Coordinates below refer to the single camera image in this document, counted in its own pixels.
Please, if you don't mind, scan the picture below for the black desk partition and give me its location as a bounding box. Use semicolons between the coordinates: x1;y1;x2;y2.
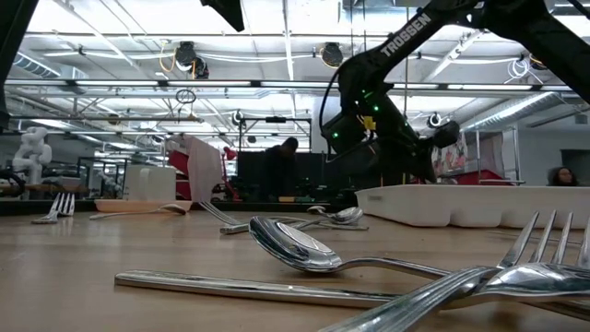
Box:
235;139;384;204

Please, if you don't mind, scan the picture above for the silver fork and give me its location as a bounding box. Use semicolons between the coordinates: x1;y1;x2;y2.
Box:
199;200;371;232
316;209;590;332
30;192;77;226

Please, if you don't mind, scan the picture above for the red table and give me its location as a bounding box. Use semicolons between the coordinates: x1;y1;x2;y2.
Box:
435;168;513;187

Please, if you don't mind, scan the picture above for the metal rack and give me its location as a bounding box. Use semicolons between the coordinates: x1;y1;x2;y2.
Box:
474;125;526;186

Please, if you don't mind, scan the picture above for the person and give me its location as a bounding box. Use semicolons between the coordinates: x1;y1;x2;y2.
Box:
547;166;581;187
261;136;301;203

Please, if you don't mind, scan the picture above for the dark monitor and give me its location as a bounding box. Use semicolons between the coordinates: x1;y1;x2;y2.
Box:
560;148;590;188

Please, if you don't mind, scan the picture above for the colourful poster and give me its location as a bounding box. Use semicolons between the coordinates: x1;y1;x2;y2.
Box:
435;131;469;175

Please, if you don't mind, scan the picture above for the black overhead frame rail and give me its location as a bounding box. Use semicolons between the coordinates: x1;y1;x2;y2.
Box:
0;77;590;92

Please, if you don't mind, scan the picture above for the white hanging cloth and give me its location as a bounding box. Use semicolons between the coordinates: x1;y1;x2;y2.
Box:
185;135;224;204

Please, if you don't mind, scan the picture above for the silver ventilation duct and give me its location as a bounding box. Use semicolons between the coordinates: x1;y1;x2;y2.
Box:
454;89;590;136
12;49;89;82

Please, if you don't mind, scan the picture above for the white robot figure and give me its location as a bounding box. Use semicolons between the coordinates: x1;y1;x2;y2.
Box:
11;125;53;186

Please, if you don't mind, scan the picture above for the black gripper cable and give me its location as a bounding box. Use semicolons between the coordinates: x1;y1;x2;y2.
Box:
318;68;342;139

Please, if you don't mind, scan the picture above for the black rack frame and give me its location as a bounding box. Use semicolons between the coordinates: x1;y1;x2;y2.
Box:
237;115;313;154

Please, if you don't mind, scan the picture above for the red cart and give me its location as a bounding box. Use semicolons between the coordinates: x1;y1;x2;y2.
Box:
166;148;192;201

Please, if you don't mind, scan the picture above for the white cutlery organizer tray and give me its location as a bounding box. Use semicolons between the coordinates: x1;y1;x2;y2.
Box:
353;184;590;231

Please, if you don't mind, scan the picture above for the wooden workbench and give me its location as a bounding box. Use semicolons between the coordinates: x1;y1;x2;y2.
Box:
0;182;89;200

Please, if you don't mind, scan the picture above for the black table frame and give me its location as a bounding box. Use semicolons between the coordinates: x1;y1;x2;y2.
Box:
0;198;357;217

